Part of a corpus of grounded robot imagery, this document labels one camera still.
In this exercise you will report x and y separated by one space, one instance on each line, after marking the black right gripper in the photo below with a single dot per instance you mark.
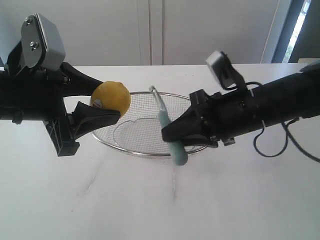
218 117

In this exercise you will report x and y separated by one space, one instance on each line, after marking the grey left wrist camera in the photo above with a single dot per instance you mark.
41 43

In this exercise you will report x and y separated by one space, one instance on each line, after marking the grey window frame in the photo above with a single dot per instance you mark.
300 34

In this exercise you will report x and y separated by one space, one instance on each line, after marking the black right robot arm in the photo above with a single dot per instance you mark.
290 97

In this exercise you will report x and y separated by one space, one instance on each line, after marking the yellow lemon with sticker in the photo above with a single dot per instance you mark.
111 95

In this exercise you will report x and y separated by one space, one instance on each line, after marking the oval wire mesh basket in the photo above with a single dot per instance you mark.
138 132

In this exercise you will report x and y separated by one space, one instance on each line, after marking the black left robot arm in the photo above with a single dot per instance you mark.
38 95

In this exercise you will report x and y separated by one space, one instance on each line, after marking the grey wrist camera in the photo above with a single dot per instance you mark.
41 43
225 74

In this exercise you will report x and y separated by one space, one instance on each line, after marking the white cabinet doors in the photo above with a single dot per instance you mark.
153 32

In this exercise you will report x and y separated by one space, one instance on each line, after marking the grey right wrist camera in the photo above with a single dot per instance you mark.
225 74

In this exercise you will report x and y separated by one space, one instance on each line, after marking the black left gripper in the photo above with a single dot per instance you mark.
37 95

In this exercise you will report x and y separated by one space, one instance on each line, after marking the teal handled peeler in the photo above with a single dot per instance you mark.
175 146

